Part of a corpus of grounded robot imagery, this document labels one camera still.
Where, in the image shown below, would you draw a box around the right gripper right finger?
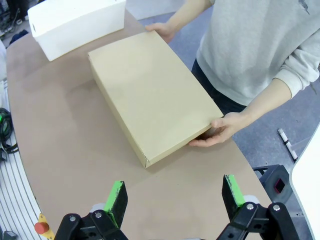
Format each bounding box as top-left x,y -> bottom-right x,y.
216,173 -> 299,240

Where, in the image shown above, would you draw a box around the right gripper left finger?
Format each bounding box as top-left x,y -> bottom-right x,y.
54,179 -> 130,240

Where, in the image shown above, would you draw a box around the brown cardboard shoe box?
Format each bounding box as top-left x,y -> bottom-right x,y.
87,29 -> 225,170

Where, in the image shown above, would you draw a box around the person's right forearm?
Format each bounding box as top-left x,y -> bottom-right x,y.
166,0 -> 216,35

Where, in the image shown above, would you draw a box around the person's left forearm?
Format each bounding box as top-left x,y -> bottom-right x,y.
237,78 -> 293,126

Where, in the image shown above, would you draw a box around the white plastic storage box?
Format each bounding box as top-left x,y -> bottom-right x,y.
26,0 -> 127,62

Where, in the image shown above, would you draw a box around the person's left hand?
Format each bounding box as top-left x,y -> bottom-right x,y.
188,111 -> 248,148

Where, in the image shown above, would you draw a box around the person's right hand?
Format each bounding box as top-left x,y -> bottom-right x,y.
144,22 -> 176,44

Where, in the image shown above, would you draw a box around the white black-banded floor bar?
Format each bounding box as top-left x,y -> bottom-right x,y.
277,128 -> 298,162

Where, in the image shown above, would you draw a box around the white side table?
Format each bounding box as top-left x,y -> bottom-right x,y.
291,129 -> 320,240

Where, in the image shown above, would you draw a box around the yellow emergency stop button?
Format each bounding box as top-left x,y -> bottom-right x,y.
34,213 -> 56,240

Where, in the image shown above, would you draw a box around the dark trousers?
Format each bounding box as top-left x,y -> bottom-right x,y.
191,58 -> 247,116

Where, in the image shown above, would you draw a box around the gray sweater torso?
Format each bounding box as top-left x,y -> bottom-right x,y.
196,0 -> 320,107

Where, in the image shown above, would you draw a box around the slotted aluminium base plate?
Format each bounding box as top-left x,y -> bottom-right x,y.
0,139 -> 61,240

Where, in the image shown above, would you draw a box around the black green cable bundle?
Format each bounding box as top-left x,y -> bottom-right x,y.
0,107 -> 20,161

